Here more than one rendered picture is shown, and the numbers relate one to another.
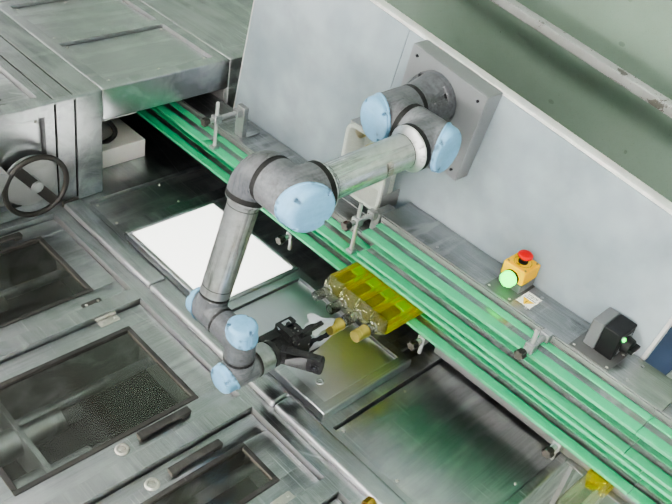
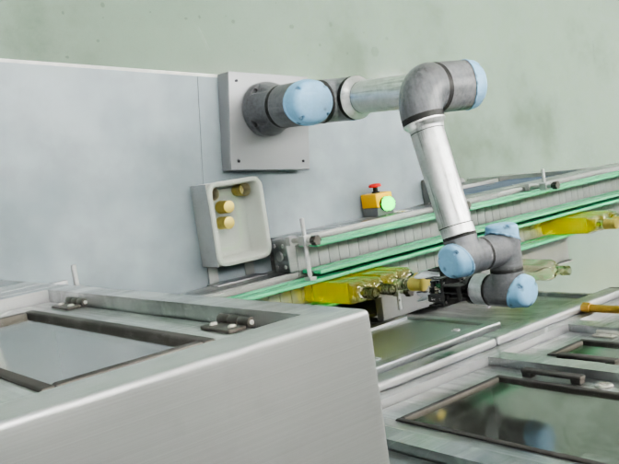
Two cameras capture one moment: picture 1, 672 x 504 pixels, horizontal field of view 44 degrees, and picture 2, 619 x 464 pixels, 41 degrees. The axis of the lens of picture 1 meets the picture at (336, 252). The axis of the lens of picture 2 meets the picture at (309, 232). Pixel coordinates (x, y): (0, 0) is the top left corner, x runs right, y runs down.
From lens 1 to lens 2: 2.76 m
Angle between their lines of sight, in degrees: 77
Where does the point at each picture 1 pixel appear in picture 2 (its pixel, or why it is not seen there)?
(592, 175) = not seen: hidden behind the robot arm
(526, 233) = (356, 178)
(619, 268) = (411, 150)
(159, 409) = (529, 386)
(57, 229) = not seen: outside the picture
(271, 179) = (457, 66)
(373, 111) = (313, 91)
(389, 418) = not seen: hidden behind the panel
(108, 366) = (475, 416)
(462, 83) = (283, 78)
